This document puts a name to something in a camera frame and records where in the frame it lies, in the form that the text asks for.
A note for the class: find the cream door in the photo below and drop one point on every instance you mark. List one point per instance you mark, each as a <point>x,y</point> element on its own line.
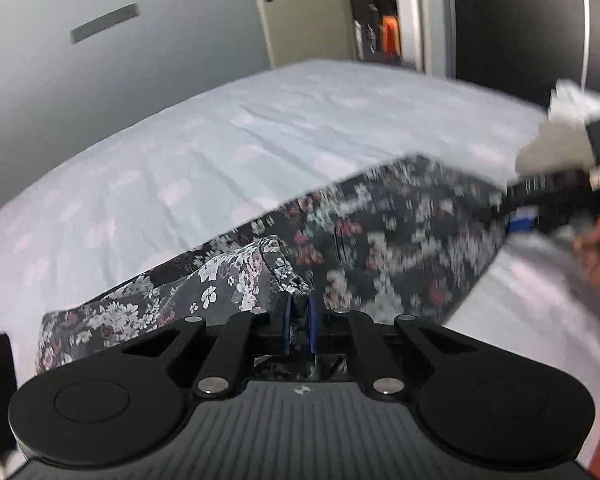
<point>301,30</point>

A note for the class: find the grey wall switch panel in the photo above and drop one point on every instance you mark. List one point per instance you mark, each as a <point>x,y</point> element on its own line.
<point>104,22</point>

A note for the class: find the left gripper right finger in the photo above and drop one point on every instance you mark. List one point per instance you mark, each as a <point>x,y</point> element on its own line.
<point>347,346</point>

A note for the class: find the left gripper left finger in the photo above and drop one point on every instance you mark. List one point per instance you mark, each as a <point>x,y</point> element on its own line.
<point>245,337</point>

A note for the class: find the beige folded garment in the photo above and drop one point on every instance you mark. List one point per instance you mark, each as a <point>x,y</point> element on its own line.
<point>557,146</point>

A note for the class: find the dark floral jeans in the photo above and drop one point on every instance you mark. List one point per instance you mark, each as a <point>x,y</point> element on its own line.
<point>401,238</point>

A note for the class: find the polka dot bed sheet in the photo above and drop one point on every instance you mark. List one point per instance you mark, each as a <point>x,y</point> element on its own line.
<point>220,159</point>

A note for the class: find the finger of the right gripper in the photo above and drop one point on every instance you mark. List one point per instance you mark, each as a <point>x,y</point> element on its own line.
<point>522,221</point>
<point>518,193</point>

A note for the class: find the white folded cloth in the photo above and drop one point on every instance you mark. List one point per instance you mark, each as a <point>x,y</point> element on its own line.
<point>569,104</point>

